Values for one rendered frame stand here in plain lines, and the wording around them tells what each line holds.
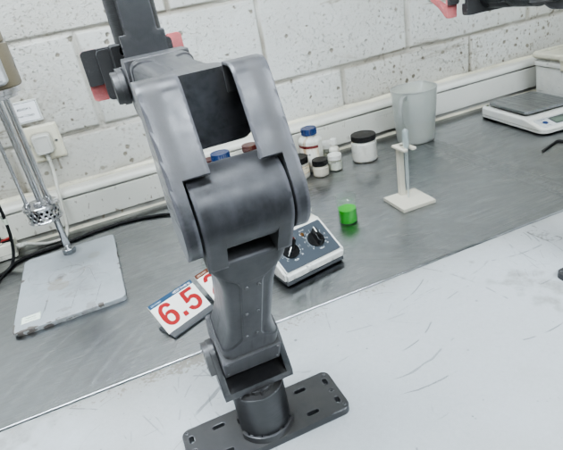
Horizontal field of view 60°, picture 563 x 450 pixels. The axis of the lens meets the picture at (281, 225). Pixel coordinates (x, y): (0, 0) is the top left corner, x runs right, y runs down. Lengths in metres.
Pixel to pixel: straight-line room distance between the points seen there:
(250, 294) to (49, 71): 0.97
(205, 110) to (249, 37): 1.00
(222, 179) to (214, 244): 0.04
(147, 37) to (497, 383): 0.58
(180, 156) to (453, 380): 0.48
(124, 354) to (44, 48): 0.75
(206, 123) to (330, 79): 1.11
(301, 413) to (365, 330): 0.18
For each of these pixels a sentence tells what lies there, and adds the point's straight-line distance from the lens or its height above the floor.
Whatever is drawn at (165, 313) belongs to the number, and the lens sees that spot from 0.84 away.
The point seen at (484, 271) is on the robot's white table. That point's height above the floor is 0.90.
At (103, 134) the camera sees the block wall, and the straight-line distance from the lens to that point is 1.32.
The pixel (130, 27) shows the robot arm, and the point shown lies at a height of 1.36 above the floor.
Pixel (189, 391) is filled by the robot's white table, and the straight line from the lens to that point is 0.73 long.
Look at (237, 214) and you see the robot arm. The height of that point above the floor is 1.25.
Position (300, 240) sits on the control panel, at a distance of 0.89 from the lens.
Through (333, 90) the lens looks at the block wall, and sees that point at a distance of 1.47.
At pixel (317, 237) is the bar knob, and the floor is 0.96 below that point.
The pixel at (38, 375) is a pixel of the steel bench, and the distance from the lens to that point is 0.88.
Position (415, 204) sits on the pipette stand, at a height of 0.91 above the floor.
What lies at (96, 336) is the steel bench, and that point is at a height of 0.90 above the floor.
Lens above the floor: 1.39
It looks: 27 degrees down
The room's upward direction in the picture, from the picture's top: 11 degrees counter-clockwise
